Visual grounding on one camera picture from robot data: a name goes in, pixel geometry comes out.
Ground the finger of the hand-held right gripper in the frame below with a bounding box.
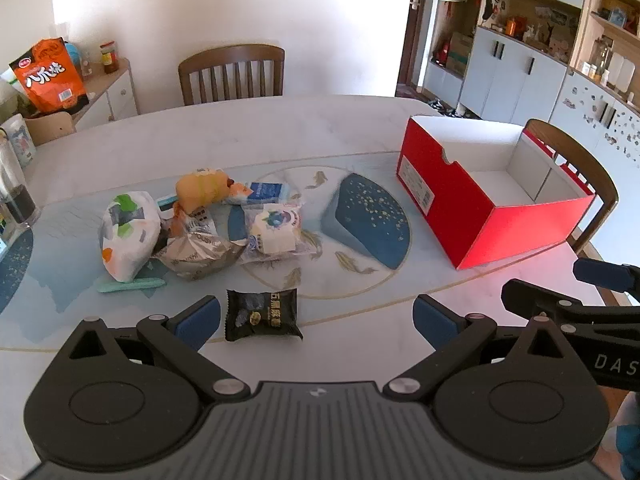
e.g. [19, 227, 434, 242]
[572, 257, 640, 306]
[500, 279, 640, 333]

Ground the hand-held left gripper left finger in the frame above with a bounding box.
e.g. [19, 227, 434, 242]
[60, 295, 251, 403]

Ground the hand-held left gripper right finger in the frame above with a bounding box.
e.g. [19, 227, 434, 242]
[384, 294, 571, 403]

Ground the black snack packet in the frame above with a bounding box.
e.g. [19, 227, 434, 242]
[224, 288, 304, 343]

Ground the silver foil snack packet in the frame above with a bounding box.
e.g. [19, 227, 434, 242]
[152, 232, 248, 281]

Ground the white green patterned snack bag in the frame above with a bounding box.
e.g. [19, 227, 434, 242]
[100, 191, 162, 282]

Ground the red cardboard box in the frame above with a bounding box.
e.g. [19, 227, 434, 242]
[396, 115, 597, 272]

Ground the clear packet with white cake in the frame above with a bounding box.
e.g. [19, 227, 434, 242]
[239, 202, 306, 266]

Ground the orange bread packet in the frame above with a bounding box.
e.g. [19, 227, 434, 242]
[175, 170, 236, 213]

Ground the small orange white packet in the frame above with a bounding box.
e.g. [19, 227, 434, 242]
[225, 182, 253, 206]

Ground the blue white tissue packet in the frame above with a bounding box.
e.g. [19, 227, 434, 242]
[247, 181, 293, 206]

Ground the mint green stick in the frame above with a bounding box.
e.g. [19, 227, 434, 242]
[97, 277, 167, 294]

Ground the wooden round-back chair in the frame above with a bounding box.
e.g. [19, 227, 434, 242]
[522, 119, 620, 256]

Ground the small colourful box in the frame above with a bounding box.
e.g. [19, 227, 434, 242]
[0, 202, 15, 261]

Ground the glass jar with dark contents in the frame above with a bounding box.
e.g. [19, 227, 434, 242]
[0, 130, 42, 228]

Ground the white sideboard cabinet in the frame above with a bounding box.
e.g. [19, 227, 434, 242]
[70, 57, 140, 133]

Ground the plain cardboard box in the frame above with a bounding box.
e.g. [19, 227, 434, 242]
[22, 110, 77, 147]

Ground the cardboard box with green print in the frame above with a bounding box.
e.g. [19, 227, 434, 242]
[446, 31, 475, 73]

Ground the wooden slat-back chair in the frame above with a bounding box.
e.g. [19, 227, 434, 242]
[178, 44, 286, 107]

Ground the red lid jar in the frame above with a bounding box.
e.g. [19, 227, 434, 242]
[99, 41, 121, 75]

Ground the large orange snack bag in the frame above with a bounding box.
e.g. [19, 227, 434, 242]
[9, 37, 91, 116]

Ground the dark brown door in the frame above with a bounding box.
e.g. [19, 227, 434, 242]
[395, 0, 446, 96]

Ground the blue globe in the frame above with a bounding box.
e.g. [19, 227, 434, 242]
[64, 42, 83, 78]

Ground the white wooden wall cabinet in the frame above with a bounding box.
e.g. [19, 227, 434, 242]
[422, 0, 640, 186]

